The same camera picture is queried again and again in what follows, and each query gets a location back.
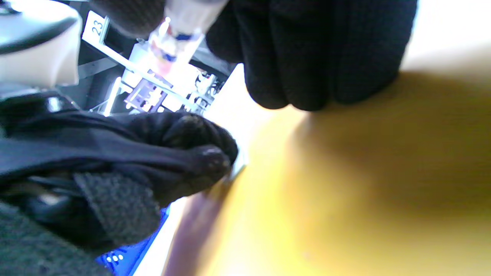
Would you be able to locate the person's left hand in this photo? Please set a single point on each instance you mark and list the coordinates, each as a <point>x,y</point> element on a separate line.
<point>115,161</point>

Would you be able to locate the purple hanging display screen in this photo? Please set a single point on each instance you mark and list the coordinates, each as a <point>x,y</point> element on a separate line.
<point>147,96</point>

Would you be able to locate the pale green sticky note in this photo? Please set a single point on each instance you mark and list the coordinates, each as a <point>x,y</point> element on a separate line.
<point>238,168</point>

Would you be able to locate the translucent glue stick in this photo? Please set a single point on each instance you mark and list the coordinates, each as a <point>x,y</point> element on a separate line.
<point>172,38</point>

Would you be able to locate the person's right hand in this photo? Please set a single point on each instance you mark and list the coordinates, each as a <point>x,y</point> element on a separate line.
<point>326,46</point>

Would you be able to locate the orange L-shaped folder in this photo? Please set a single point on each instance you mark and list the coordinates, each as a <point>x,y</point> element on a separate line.
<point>345,191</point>

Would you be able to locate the blue plastic file rack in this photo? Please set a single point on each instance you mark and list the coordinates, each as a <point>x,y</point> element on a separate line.
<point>122,260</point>

